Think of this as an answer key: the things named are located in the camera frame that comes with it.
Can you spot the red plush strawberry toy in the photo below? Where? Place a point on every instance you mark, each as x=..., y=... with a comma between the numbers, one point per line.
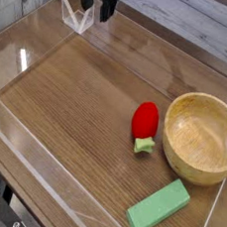
x=144, y=126

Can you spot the wooden bowl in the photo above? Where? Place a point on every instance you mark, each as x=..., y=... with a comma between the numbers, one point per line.
x=195, y=138

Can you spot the green rectangular block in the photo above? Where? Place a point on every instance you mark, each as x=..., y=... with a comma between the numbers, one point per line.
x=158, y=206

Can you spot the black table leg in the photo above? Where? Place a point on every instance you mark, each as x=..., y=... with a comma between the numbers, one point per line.
x=7, y=194

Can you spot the clear acrylic corner bracket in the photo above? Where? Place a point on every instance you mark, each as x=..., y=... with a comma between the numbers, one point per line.
x=77, y=20

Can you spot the clear acrylic tray wall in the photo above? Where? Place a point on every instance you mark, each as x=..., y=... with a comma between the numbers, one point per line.
x=66, y=106

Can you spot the black metal bracket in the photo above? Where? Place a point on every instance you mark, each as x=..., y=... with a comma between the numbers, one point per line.
x=8, y=216

